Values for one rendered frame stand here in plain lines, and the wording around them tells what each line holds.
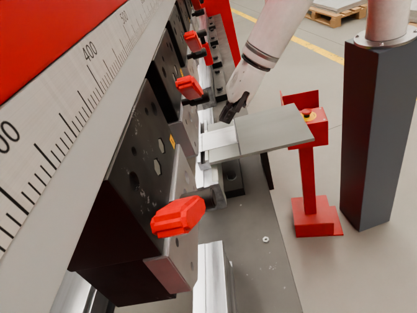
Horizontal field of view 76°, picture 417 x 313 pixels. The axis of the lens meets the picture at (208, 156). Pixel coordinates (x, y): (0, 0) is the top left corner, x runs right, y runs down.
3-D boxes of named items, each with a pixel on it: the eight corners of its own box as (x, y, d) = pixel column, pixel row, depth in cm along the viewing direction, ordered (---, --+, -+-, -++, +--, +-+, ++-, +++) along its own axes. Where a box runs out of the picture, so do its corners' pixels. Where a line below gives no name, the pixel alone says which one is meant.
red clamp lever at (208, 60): (215, 64, 77) (205, 29, 71) (201, 68, 77) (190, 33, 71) (215, 62, 78) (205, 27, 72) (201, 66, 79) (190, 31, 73)
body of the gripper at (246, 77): (241, 44, 65) (221, 84, 71) (247, 58, 57) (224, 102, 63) (268, 56, 67) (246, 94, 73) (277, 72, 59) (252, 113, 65)
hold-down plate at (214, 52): (222, 66, 149) (221, 61, 147) (213, 69, 150) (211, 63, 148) (219, 49, 172) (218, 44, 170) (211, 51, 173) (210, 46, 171)
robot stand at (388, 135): (367, 198, 161) (389, 23, 101) (390, 220, 147) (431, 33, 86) (339, 208, 161) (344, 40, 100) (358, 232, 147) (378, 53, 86)
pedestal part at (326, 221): (343, 235, 148) (344, 222, 141) (296, 238, 155) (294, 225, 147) (335, 206, 163) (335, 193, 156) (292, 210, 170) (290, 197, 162)
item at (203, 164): (211, 167, 71) (208, 159, 69) (200, 170, 72) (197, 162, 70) (209, 127, 87) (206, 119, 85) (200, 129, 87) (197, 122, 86)
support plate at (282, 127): (314, 141, 65) (314, 137, 64) (210, 165, 69) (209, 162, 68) (294, 105, 79) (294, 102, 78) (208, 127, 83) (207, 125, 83)
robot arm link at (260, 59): (244, 35, 63) (238, 47, 65) (249, 46, 56) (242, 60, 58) (274, 49, 65) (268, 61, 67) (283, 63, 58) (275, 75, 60)
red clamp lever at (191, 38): (196, 26, 46) (206, 48, 56) (174, 33, 47) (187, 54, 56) (198, 36, 46) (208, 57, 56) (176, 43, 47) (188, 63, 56)
